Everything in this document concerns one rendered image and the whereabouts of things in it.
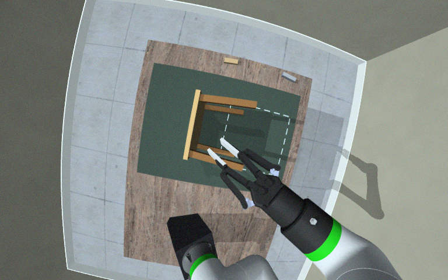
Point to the dark green mat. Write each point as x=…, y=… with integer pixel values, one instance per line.
x=167, y=116

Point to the tan flat bar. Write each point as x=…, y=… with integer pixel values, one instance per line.
x=231, y=61

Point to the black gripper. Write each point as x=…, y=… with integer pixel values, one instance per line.
x=268, y=192

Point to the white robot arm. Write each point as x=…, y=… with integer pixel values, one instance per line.
x=338, y=253

